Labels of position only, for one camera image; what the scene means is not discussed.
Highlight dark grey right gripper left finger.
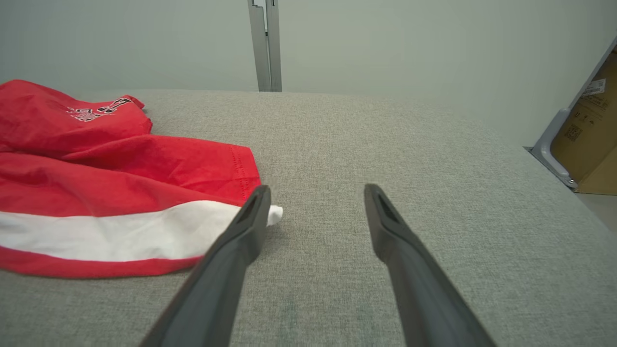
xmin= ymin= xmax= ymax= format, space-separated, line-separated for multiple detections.
xmin=140 ymin=186 xmax=272 ymax=347

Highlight brown cardboard box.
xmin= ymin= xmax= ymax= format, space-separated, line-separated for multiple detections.
xmin=550 ymin=47 xmax=617 ymax=196

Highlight grey metal stand foot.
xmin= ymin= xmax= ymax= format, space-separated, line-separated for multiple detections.
xmin=527 ymin=36 xmax=617 ymax=189

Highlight grey fabric sofa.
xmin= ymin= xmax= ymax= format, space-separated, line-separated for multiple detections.
xmin=0 ymin=88 xmax=617 ymax=347

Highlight aluminium partition post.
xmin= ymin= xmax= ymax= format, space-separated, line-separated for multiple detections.
xmin=248 ymin=0 xmax=283 ymax=93

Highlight red shorts with white stripe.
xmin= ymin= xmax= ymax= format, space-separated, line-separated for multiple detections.
xmin=0 ymin=80 xmax=284 ymax=280

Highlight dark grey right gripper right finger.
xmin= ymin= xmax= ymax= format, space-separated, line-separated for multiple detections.
xmin=364 ymin=183 xmax=497 ymax=347

